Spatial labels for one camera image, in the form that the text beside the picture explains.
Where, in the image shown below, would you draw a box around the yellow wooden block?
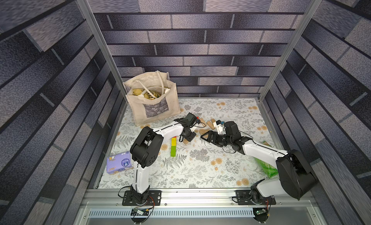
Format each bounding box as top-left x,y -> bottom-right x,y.
171,137 -> 177,147

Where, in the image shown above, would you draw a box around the green wooden block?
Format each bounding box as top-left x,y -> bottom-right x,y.
171,146 -> 176,157

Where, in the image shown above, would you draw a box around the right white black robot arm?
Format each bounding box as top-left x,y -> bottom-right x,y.
201,131 -> 318,205

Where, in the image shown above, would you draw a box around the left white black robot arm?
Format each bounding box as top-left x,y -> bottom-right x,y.
130,113 -> 201,203

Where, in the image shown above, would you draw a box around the natural block with engraved numbers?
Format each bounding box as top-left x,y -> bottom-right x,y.
199,129 -> 209,135

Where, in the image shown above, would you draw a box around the natural block numbered 49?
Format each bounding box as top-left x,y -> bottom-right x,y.
207,121 -> 215,130

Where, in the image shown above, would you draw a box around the natural block beside red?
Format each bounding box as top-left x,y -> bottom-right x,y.
199,118 -> 207,127

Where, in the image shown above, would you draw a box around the beige canvas tote bag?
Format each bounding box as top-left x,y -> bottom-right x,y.
123,70 -> 181,126

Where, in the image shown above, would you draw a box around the green chips bag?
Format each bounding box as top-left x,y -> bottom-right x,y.
255,157 -> 278,179

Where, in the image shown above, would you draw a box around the yellow items inside bag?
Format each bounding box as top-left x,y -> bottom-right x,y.
132,89 -> 161,100

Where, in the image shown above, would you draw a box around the right circuit board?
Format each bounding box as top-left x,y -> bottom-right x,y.
253,208 -> 270,223

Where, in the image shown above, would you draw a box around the circuit board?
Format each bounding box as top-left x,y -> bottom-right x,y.
130,208 -> 153,219
253,208 -> 270,223

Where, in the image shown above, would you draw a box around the purple white small box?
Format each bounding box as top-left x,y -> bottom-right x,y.
106,151 -> 133,175

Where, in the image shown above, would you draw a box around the left circuit board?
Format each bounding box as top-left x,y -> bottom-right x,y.
130,208 -> 153,219

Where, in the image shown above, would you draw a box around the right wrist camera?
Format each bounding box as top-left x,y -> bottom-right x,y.
215,120 -> 234,135

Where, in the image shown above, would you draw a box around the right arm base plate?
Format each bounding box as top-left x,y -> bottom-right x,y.
232,190 -> 276,206

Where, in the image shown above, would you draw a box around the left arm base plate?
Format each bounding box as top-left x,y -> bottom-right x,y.
122,190 -> 162,206

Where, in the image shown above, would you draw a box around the aluminium front rail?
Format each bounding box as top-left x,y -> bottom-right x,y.
79,188 -> 318,209

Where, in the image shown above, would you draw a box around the left aluminium frame post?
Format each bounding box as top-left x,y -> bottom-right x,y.
76,0 -> 127,98

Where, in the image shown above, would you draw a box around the aluminium frame post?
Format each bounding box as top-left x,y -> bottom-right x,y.
259,0 -> 323,104
76,0 -> 127,98

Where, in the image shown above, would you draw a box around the right aluminium frame post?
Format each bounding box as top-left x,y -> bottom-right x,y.
259,0 -> 323,104

